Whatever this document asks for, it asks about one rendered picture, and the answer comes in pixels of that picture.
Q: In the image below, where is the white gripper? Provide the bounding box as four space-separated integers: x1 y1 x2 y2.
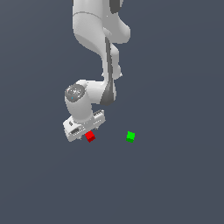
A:
62 109 107 143

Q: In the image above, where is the red cube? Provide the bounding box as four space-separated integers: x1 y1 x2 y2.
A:
85 130 96 144

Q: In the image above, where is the green cube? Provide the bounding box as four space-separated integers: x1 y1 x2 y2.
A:
125 130 136 144

